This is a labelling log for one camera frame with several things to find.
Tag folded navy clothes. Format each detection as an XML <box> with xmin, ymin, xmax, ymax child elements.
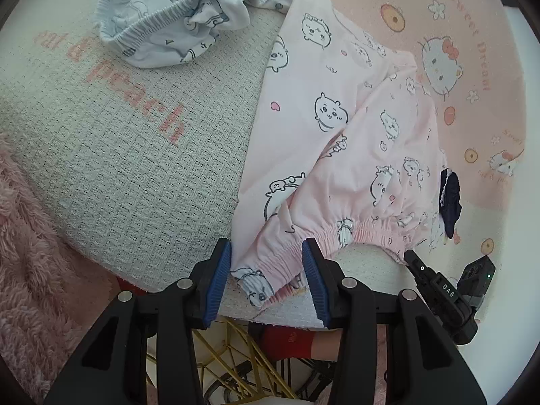
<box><xmin>439</xmin><ymin>169</ymin><xmax>462</xmax><ymax>239</ymax></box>

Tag pink fluffy cloth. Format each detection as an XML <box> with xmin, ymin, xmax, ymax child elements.
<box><xmin>0</xmin><ymin>131</ymin><xmax>123</xmax><ymax>393</ymax></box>

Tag gold wire stool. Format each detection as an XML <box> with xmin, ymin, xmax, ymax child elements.
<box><xmin>145</xmin><ymin>316</ymin><xmax>304</xmax><ymax>405</ymax></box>

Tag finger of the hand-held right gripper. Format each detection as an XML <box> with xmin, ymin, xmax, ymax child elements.
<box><xmin>404</xmin><ymin>250</ymin><xmax>439</xmax><ymax>283</ymax></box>

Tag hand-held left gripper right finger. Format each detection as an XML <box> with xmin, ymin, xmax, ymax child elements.
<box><xmin>301</xmin><ymin>237</ymin><xmax>486</xmax><ymax>405</ymax></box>

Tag person's leg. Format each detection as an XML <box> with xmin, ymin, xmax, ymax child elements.
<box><xmin>310</xmin><ymin>331</ymin><xmax>342</xmax><ymax>359</ymax></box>

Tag white printed pants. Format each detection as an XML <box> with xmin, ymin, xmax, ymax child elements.
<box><xmin>90</xmin><ymin>0</ymin><xmax>304</xmax><ymax>69</ymax></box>

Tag pink and white printed blanket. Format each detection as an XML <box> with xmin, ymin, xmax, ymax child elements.
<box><xmin>0</xmin><ymin>0</ymin><xmax>532</xmax><ymax>330</ymax></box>

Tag red sock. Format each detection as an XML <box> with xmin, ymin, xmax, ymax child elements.
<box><xmin>257</xmin><ymin>325</ymin><xmax>315</xmax><ymax>361</ymax></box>

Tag pink printed pants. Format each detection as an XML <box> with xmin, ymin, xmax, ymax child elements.
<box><xmin>230</xmin><ymin>0</ymin><xmax>449</xmax><ymax>309</ymax></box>

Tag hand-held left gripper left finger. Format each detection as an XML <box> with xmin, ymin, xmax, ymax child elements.
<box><xmin>44</xmin><ymin>238</ymin><xmax>234</xmax><ymax>405</ymax></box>

